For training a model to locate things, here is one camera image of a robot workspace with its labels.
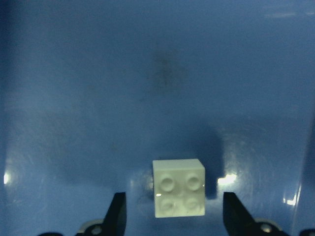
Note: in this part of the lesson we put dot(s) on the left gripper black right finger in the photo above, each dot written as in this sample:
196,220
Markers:
236,218

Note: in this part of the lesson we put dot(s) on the blue plastic tray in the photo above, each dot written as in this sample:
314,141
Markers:
93,91

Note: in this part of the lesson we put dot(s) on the white block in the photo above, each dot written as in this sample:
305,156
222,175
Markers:
179,188

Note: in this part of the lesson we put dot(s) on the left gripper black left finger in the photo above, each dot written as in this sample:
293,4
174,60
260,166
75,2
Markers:
114,223

